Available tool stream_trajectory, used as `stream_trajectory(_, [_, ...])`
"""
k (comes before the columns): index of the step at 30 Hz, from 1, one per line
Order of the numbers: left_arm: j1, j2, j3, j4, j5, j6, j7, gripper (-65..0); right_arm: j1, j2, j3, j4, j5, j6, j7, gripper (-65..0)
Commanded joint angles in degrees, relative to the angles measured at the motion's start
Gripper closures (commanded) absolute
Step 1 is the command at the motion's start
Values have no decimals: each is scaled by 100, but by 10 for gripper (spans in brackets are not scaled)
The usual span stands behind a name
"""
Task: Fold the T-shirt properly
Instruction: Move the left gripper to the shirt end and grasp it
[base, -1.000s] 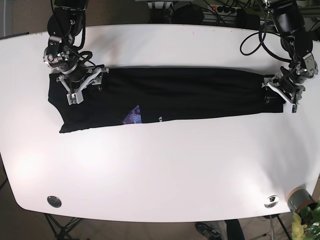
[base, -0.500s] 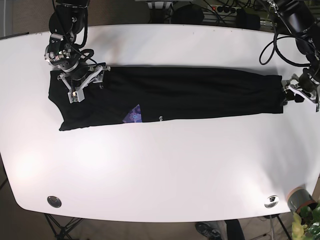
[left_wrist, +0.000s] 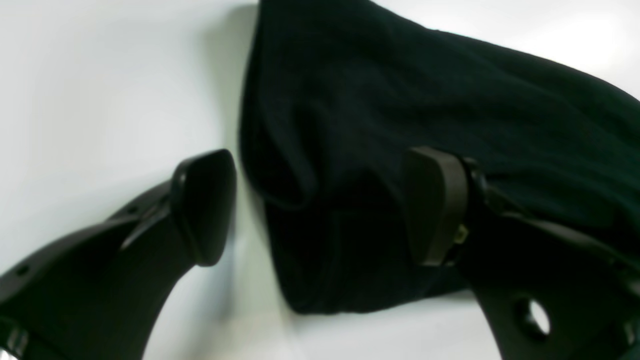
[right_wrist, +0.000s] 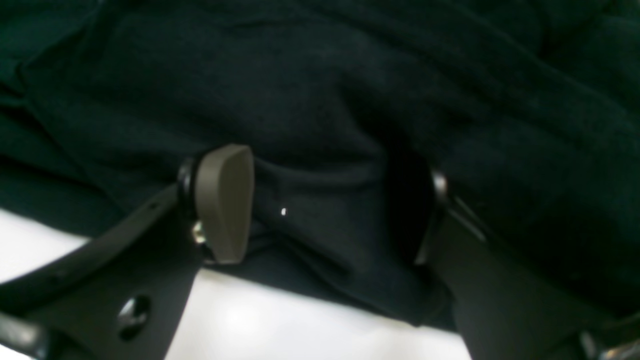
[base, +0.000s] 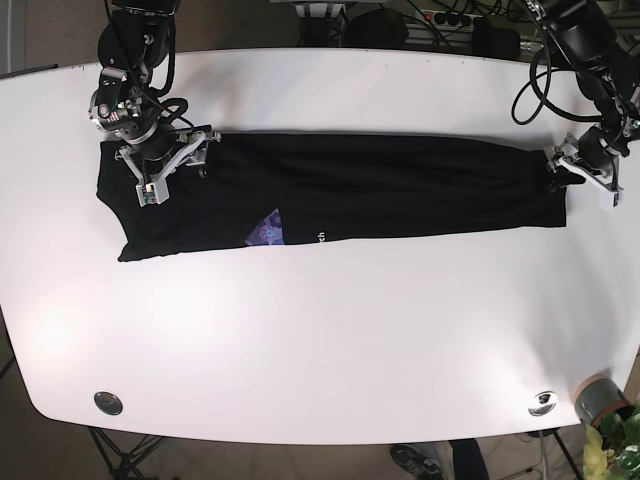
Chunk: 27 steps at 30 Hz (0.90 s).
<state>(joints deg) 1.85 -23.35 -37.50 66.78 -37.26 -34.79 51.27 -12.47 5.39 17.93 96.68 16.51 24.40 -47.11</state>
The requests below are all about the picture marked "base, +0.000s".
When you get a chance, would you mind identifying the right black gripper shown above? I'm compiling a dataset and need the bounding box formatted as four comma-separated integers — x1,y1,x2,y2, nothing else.
114,124,222,207

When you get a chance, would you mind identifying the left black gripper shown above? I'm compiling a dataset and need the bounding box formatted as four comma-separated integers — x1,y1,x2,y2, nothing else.
544,126,633,210

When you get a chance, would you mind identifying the plain black T-shirt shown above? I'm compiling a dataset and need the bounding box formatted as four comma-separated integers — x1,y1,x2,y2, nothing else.
97,133,567,262

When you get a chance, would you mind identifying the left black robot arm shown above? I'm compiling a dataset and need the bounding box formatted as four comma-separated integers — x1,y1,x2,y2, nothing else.
511,1,639,209

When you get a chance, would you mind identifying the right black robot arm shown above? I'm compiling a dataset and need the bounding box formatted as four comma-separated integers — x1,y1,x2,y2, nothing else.
88,1,221,207

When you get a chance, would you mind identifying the grey plant pot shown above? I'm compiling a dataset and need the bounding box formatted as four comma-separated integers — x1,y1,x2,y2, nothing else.
572,374,631,427

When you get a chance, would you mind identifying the right silver table grommet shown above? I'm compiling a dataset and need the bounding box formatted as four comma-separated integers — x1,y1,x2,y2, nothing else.
528,391,558,417

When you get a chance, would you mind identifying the silver table grommet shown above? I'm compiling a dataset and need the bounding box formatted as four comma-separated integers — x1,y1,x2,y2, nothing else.
528,391,558,417
93,391,123,416

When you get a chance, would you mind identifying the left silver table grommet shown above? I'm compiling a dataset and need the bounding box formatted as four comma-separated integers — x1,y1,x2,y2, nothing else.
93,391,123,416

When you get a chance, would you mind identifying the green potted plant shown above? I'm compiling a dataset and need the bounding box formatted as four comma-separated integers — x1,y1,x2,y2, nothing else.
583,405,639,480

